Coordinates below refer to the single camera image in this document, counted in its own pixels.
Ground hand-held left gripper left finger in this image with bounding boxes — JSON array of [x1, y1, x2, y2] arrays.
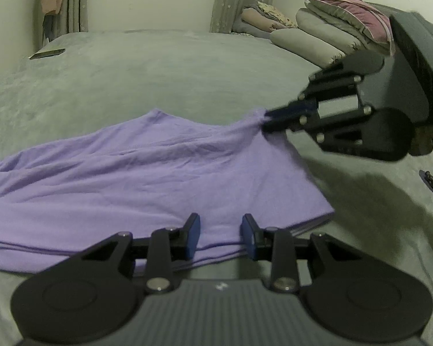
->
[[81, 213, 202, 294]]

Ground dark hanging garment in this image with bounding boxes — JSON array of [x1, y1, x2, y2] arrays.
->
[[41, 12, 59, 44]]

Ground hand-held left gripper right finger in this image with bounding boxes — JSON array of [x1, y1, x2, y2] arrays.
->
[[240, 214, 361, 293]]

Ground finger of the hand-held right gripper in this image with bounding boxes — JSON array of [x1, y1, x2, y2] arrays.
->
[[270, 63, 362, 115], [261, 106, 375, 156]]

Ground stack of folded quilts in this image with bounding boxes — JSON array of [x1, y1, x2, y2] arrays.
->
[[301, 0, 395, 46]]

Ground purple pants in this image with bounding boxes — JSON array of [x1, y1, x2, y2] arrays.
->
[[0, 108, 336, 273]]

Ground beige and floral pillows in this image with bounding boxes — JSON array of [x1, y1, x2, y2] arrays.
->
[[241, 7, 290, 32], [256, 1, 299, 30]]

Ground grey star print curtain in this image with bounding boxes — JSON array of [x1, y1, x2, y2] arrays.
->
[[209, 0, 275, 35], [66, 0, 91, 34]]

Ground person's right hand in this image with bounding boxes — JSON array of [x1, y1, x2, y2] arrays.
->
[[412, 126, 433, 156]]

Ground black phone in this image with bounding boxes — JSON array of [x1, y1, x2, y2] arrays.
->
[[28, 48, 66, 61]]

